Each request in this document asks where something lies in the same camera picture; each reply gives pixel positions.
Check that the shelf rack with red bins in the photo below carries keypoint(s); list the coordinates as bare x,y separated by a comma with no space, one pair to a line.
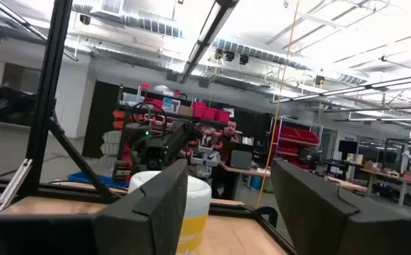
209,112

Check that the blue plastic bin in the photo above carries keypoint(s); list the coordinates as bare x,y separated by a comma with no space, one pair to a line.
95,178

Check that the white plastic cup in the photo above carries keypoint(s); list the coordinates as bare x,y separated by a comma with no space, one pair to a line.
196,205

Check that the wooden desk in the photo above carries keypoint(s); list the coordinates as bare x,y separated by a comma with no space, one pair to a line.
389,176
248,171

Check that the white rack with red bins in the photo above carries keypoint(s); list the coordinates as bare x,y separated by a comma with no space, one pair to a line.
297,136

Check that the black overhead light fixture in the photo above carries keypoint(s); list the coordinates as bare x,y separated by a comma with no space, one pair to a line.
205,35

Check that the black monitor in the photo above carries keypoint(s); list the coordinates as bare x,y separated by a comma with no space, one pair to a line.
348,147

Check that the person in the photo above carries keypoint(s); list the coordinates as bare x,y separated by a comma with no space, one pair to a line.
226,141

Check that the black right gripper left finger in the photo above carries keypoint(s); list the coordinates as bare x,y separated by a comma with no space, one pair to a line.
149,219

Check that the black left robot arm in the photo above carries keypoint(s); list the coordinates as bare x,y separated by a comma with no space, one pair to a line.
156,148

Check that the grey laptop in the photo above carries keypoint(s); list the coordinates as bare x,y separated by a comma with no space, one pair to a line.
241,159

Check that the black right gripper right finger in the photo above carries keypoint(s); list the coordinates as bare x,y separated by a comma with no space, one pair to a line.
315,219

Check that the black aluminium table frame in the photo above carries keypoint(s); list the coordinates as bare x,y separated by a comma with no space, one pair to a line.
46,106

